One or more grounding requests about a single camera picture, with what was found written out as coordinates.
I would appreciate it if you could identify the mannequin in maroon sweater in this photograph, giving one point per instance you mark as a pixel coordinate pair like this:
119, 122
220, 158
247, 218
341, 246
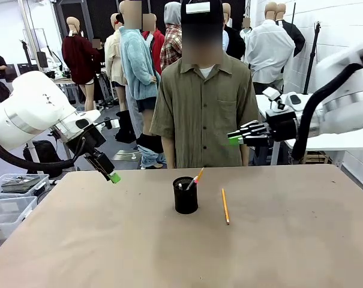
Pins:
79, 60

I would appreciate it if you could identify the mannequin in cream jacket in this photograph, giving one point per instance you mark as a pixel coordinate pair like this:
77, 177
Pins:
112, 60

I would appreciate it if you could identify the person's right forearm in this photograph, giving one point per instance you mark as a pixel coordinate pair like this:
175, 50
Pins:
169, 150

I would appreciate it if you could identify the mannequin in blue shirt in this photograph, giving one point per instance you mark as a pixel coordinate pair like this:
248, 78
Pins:
225, 39

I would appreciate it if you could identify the black backpack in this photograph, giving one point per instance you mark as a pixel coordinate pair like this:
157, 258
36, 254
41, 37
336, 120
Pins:
43, 153

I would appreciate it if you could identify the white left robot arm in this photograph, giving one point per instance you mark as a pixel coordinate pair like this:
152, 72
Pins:
28, 102

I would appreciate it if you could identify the mannequin in black coat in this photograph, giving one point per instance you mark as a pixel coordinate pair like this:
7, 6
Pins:
233, 42

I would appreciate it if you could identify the metal mannequin base plate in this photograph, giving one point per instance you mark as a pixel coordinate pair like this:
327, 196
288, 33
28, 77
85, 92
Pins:
125, 156

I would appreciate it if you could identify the mannequin in red jacket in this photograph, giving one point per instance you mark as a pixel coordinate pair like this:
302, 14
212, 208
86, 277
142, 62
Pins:
157, 42

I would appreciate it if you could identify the black tripod stand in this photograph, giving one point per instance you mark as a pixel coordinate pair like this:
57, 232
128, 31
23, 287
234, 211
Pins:
311, 60

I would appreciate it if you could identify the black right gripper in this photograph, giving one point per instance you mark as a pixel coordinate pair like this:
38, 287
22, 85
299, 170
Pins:
281, 124

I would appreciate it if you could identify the mannequin in white shirt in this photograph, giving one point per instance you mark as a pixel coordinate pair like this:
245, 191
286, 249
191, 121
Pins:
268, 51

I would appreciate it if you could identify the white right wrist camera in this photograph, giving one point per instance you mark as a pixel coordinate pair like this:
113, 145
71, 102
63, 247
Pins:
271, 93

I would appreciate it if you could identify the person in olive shirt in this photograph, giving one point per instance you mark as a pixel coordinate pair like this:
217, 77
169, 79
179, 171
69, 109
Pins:
202, 105

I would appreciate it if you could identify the orange pencil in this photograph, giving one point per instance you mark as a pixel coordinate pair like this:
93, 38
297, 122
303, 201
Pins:
201, 172

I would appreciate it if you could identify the person's left forearm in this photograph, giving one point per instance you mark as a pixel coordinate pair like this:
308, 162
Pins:
244, 154

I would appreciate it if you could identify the black mesh pen holder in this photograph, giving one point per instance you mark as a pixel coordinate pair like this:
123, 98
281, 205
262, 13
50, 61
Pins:
185, 198

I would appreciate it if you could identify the mannequin in black jacket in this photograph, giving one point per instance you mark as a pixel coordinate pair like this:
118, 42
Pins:
296, 37

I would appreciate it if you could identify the mannequin in plaid shirt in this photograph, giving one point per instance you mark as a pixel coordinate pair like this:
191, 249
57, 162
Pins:
170, 48

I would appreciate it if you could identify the yellow pencil with red eraser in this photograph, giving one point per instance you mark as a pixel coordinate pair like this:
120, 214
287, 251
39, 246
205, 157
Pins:
225, 207

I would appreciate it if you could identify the mannequin in light-blue fleece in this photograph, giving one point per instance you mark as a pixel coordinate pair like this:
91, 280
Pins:
136, 66

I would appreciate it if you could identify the pink-tipped grey pen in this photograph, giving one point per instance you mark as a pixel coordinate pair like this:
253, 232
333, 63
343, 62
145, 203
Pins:
192, 183

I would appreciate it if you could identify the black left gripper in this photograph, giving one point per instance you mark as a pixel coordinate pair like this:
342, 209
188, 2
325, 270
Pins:
89, 139

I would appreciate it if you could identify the clear plastic storage box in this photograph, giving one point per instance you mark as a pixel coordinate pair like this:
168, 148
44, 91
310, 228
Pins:
7, 210

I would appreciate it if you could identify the grey metal pole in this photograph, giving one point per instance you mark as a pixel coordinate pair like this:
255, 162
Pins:
31, 36

